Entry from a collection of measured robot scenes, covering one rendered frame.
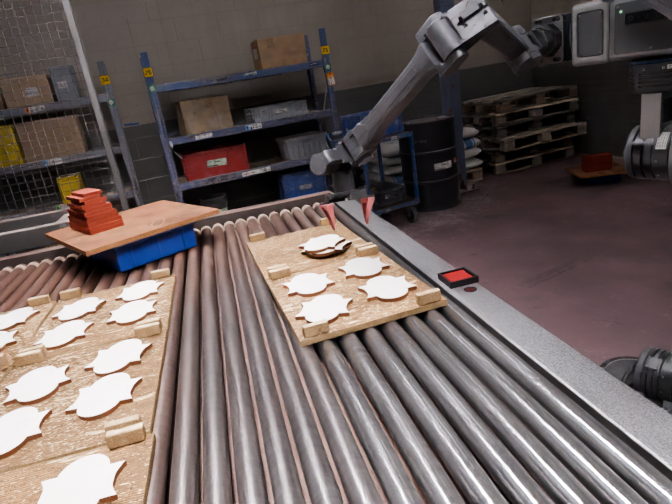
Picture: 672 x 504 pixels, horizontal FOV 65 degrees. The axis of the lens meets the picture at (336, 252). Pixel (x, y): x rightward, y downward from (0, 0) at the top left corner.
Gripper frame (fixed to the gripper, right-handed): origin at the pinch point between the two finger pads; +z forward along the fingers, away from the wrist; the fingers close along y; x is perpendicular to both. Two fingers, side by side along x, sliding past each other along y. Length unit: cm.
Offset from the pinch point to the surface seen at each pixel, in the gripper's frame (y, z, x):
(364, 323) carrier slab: -10.5, 19.3, -32.0
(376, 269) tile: 2.7, 12.6, -7.9
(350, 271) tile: -3.5, 12.3, -4.5
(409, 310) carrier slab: 0.3, 18.8, -32.2
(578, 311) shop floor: 156, 80, 101
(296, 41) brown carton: 100, -160, 400
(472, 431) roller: -8, 28, -71
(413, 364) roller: -7, 25, -49
